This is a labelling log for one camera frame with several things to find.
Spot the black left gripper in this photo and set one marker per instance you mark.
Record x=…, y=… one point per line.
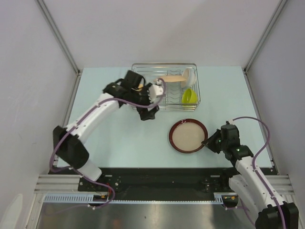
x=144, y=113

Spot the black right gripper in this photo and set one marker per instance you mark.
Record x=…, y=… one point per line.
x=209, y=142

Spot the metal wire dish rack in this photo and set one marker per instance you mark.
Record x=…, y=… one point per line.
x=173, y=99

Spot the red rimmed cream plate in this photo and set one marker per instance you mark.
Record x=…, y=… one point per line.
x=186, y=136

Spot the beige bird pattern plate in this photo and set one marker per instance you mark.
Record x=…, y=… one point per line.
x=173, y=79

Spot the lime green bowl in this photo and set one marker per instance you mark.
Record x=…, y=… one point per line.
x=189, y=97

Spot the white bowl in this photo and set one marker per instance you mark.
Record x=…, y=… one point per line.
x=189, y=78

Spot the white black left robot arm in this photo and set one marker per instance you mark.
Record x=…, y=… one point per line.
x=133, y=89

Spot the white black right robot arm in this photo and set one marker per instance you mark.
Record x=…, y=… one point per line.
x=266, y=208

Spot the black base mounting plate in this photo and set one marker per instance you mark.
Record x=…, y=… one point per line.
x=167, y=184

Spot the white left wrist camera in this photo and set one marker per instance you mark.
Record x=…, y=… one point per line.
x=157, y=91

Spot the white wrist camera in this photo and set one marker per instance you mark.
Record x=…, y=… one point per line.
x=230, y=122
x=157, y=91

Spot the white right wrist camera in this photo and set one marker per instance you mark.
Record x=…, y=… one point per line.
x=230, y=122

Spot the aluminium front rail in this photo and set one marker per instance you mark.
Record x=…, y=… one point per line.
x=61, y=184

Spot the light blue cable duct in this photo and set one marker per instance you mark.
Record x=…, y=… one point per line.
x=68, y=198

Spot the aluminium frame post left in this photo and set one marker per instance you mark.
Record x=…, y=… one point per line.
x=57, y=35

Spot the aluminium frame post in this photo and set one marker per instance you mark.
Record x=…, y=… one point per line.
x=266, y=33
x=57, y=35

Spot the aluminium frame post right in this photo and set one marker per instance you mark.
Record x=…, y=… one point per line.
x=266, y=33

